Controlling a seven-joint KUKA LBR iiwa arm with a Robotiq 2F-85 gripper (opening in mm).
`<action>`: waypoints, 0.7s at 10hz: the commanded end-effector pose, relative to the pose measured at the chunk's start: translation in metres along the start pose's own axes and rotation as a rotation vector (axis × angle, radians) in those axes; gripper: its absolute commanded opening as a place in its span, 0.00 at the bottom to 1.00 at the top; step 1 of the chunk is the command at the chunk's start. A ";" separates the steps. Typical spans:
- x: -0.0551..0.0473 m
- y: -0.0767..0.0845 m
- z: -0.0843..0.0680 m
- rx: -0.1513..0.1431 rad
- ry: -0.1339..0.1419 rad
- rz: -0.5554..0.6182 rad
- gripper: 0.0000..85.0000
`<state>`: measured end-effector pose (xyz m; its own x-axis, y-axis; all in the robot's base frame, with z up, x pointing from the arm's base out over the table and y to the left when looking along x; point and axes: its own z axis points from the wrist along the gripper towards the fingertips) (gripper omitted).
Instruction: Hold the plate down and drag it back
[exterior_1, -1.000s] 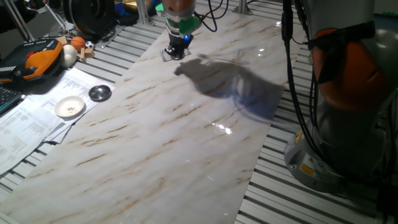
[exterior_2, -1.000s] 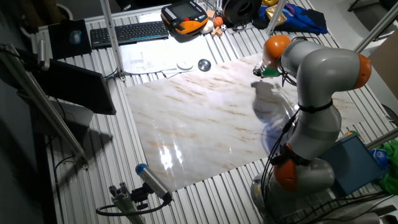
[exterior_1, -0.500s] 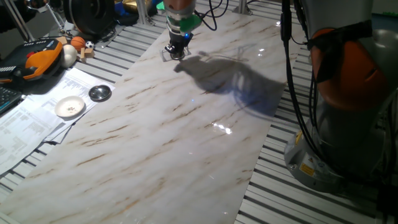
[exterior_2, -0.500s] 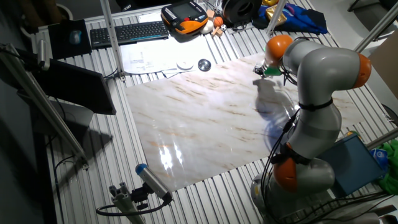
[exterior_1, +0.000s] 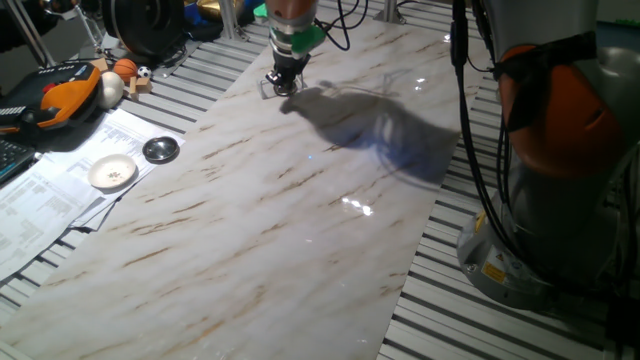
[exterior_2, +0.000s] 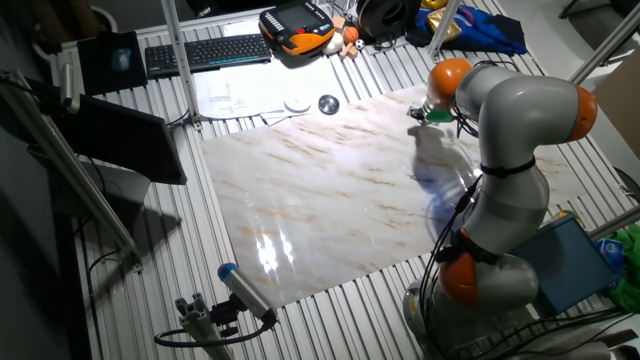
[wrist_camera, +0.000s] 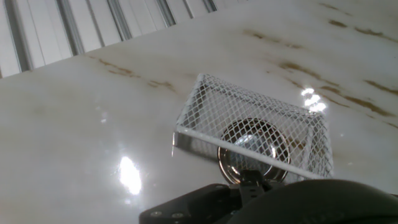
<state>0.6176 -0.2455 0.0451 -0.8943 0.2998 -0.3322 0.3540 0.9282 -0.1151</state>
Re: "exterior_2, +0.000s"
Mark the green cloth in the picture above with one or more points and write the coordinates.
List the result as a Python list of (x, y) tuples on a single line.
[(629, 285)]

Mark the grey monitor stand base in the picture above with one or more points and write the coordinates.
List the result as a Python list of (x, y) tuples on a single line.
[(122, 187)]

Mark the grey computer mouse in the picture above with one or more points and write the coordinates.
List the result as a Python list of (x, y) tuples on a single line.
[(121, 59)]

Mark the glossy marble pattern sheet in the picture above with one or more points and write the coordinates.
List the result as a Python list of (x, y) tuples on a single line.
[(310, 200)]

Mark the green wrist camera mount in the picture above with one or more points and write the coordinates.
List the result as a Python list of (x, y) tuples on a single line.
[(440, 116)]

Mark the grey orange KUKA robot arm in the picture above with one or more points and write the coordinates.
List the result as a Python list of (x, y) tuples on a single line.
[(515, 125)]

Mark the round steel dish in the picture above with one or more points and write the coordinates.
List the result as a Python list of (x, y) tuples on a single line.
[(328, 104)]

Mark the black computer keyboard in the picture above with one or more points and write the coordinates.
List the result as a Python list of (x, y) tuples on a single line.
[(210, 54)]

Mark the blue cloth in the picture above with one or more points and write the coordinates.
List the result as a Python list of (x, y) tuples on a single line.
[(490, 32)]

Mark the blue plastic box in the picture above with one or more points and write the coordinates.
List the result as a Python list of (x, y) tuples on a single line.
[(570, 265)]

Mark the black flat monitor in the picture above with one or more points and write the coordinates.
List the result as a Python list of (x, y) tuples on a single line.
[(130, 140)]

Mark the gold foil wrapped object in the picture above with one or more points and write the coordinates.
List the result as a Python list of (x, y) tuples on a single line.
[(435, 3), (450, 25)]

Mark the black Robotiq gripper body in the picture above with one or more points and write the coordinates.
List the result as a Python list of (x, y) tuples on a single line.
[(417, 113)]

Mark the aluminium frame post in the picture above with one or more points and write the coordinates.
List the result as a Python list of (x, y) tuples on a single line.
[(442, 30), (181, 60), (602, 50), (617, 222)]

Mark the white ceramic saucer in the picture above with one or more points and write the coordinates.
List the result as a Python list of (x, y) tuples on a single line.
[(297, 104)]

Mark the black mouse pad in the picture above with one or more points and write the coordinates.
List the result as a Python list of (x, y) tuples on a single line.
[(95, 70)]

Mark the small orange basketball toy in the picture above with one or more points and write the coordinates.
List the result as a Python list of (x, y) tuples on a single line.
[(351, 34)]

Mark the small soccer ball toy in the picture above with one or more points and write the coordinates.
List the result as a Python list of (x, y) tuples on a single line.
[(359, 44)]

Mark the blue printed bag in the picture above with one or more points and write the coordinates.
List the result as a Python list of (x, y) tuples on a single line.
[(610, 252)]

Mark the short aluminium profile mount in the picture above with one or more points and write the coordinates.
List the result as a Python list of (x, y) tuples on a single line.
[(200, 325)]

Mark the slanted aluminium camera stand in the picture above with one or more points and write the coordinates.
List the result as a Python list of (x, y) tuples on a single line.
[(75, 175)]

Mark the printed white paper sheet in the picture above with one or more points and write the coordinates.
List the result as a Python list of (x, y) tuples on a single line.
[(310, 80), (235, 92)]

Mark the brown cardboard panel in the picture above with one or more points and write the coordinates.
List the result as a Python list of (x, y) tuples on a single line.
[(620, 110)]

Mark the orange black teach pendant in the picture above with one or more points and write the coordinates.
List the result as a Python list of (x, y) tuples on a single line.
[(297, 25)]

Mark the grey camera with blue cap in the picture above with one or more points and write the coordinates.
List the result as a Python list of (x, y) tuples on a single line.
[(247, 292)]

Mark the white egg shaped ball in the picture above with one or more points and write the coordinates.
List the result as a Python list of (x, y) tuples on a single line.
[(333, 44)]

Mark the wooden toy block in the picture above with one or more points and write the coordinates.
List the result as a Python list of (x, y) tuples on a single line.
[(348, 50), (339, 22)]

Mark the black filament spool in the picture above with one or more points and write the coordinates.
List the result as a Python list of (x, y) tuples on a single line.
[(385, 20)]

